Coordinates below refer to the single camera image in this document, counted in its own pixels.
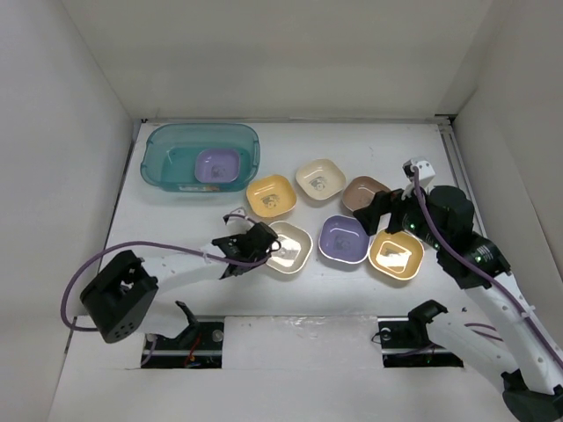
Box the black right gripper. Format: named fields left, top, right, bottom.
left=353, top=178, right=447, bottom=251

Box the cream panda plate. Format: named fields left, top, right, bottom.
left=296, top=158, right=347, bottom=201
left=267, top=221, right=313, bottom=274

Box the orange panda plate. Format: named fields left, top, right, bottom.
left=245, top=174, right=297, bottom=219

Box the small purple panda plate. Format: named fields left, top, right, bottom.
left=194, top=149, right=240, bottom=183

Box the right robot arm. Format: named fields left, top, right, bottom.
left=354, top=186, right=562, bottom=421

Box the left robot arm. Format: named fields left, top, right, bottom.
left=74, top=220, right=281, bottom=349

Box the teal plastic bin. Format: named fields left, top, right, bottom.
left=140, top=122, right=260, bottom=193

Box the brown panda plate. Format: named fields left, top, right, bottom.
left=342, top=176, right=391, bottom=212

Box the large purple panda plate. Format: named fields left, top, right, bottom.
left=318, top=215, right=370, bottom=265

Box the yellow plate near right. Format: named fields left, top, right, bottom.
left=368, top=230, right=425, bottom=281

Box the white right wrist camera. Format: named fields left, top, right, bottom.
left=402, top=157, right=435, bottom=189

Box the aluminium frame rail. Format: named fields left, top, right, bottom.
left=434, top=115, right=486, bottom=236

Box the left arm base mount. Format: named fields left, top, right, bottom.
left=140, top=301, right=224, bottom=369

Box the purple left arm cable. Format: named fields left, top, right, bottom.
left=60, top=208, right=270, bottom=331

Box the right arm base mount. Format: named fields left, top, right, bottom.
left=370, top=319, right=464, bottom=368

